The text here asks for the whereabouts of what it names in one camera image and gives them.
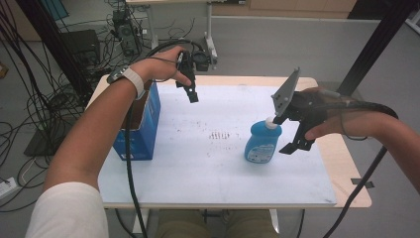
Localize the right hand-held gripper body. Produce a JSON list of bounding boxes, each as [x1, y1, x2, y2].
[[270, 67, 329, 152]]

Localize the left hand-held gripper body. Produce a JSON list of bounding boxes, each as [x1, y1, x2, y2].
[[175, 49, 220, 89]]

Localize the blue bottle with white cap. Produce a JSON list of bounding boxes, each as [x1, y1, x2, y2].
[[244, 116, 283, 165]]

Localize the blue cardboard box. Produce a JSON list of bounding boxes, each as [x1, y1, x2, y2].
[[112, 80, 162, 163]]

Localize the person's left hand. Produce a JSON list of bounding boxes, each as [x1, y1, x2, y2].
[[130, 45, 193, 88]]

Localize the person's right hand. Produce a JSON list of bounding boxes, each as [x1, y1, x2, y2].
[[296, 85, 376, 142]]

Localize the wristwatch with white band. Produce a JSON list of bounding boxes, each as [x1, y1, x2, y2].
[[106, 65, 147, 101]]

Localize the black computer tower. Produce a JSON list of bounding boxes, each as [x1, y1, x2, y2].
[[112, 9, 144, 58]]

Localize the black tape strip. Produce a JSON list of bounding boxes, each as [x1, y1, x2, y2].
[[350, 178, 376, 189]]

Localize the white table mat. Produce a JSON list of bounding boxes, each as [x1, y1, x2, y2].
[[97, 82, 338, 205]]

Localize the wooden cabinet base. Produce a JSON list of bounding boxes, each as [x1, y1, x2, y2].
[[211, 0, 359, 20]]

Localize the black equipment case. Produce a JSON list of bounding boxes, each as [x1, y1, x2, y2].
[[60, 29, 102, 67]]

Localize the khaki trousers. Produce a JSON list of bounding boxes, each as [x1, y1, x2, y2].
[[155, 208, 281, 238]]

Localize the teal panel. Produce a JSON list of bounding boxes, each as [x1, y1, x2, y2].
[[49, 0, 70, 22]]

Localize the white shirt sleeve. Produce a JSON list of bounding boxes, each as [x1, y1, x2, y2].
[[24, 181, 110, 238]]

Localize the white power strip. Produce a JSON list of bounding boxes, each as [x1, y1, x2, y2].
[[0, 177, 18, 200]]

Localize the thin grey cord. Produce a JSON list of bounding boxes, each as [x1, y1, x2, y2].
[[141, 57, 182, 83], [340, 110, 368, 141]]

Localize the white desk frame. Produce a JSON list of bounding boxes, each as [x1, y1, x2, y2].
[[125, 0, 248, 65]]

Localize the black cable under table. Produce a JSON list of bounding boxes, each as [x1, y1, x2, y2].
[[114, 208, 135, 238], [295, 208, 306, 238]]

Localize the right hand-held gripper black cable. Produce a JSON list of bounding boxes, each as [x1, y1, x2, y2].
[[321, 94, 400, 238]]

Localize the hand-held gripper black cable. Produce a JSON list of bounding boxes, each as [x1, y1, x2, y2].
[[321, 94, 400, 238], [124, 39, 206, 238]]

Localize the black frame post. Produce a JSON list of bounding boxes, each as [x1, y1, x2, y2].
[[336, 0, 419, 97], [14, 0, 94, 100]]

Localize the left hand-held gripper black cable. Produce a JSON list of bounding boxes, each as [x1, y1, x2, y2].
[[124, 39, 206, 238]]

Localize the bundle of black floor cables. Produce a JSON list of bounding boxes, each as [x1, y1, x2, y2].
[[0, 6, 115, 213]]

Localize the black floor base plate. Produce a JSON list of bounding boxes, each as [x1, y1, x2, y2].
[[23, 124, 77, 158]]

